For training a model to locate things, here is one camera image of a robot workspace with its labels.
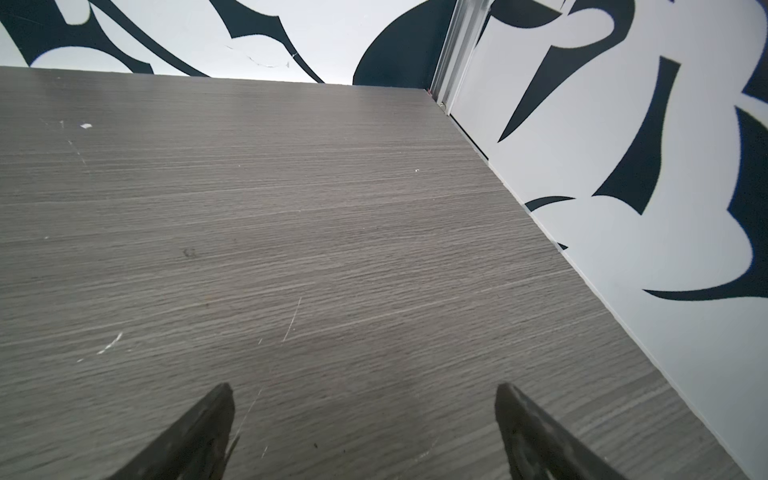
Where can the aluminium frame corner post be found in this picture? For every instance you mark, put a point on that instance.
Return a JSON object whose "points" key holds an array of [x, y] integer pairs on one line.
{"points": [[464, 31]]}

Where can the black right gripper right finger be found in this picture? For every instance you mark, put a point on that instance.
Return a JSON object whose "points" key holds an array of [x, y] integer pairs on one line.
{"points": [[538, 447]]}

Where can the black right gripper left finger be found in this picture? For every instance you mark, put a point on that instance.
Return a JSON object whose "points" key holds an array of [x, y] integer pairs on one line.
{"points": [[196, 446]]}

